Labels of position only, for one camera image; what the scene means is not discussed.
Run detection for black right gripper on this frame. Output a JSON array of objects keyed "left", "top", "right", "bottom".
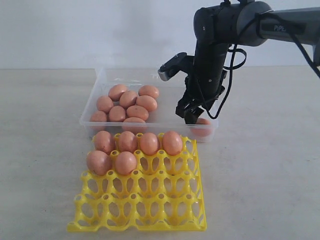
[{"left": 175, "top": 43, "right": 228, "bottom": 125}]

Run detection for brown egg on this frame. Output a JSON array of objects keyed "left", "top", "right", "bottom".
[
  {"left": 108, "top": 84, "right": 128, "bottom": 102},
  {"left": 126, "top": 105, "right": 149, "bottom": 121},
  {"left": 92, "top": 130, "right": 116, "bottom": 155},
  {"left": 90, "top": 110, "right": 108, "bottom": 131},
  {"left": 114, "top": 151, "right": 137, "bottom": 175},
  {"left": 189, "top": 117, "right": 213, "bottom": 137},
  {"left": 136, "top": 95, "right": 158, "bottom": 112},
  {"left": 86, "top": 150, "right": 112, "bottom": 176},
  {"left": 122, "top": 117, "right": 147, "bottom": 134},
  {"left": 96, "top": 95, "right": 114, "bottom": 114},
  {"left": 162, "top": 131, "right": 183, "bottom": 156},
  {"left": 108, "top": 105, "right": 126, "bottom": 122},
  {"left": 119, "top": 90, "right": 138, "bottom": 109},
  {"left": 138, "top": 85, "right": 160, "bottom": 99},
  {"left": 118, "top": 131, "right": 138, "bottom": 153},
  {"left": 139, "top": 132, "right": 160, "bottom": 156}
]

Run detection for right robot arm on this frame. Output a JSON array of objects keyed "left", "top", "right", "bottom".
[{"left": 176, "top": 0, "right": 320, "bottom": 124}]

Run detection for clear plastic container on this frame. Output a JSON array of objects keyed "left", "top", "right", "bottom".
[{"left": 79, "top": 67, "right": 219, "bottom": 142}]

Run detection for yellow plastic egg tray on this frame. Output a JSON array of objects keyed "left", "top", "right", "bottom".
[{"left": 66, "top": 136, "right": 207, "bottom": 232}]

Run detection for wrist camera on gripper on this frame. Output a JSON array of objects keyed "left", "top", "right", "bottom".
[{"left": 157, "top": 52, "right": 194, "bottom": 82}]

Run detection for black cable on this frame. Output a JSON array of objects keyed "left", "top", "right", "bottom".
[{"left": 204, "top": 9, "right": 320, "bottom": 120}]

